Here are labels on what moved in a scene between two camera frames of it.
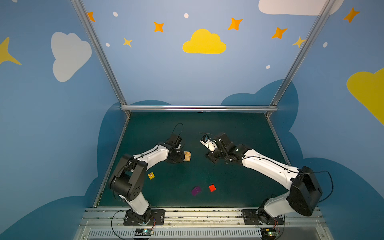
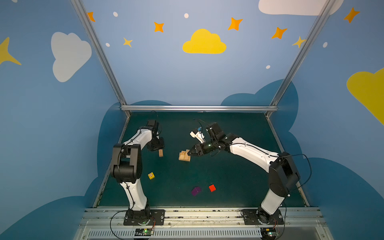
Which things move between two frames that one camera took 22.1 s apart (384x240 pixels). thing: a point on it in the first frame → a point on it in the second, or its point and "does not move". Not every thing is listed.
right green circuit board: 269,233 does not move
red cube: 212,188 does not move
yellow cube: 151,175 does not move
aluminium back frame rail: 199,108 does not move
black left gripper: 177,156 → 156,144
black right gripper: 217,149 → 197,150
